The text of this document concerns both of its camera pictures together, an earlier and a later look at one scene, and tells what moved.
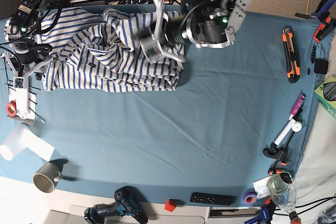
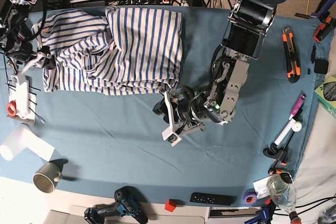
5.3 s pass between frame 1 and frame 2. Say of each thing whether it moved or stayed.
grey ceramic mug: stayed
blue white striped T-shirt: stayed
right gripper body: moved
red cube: stayed
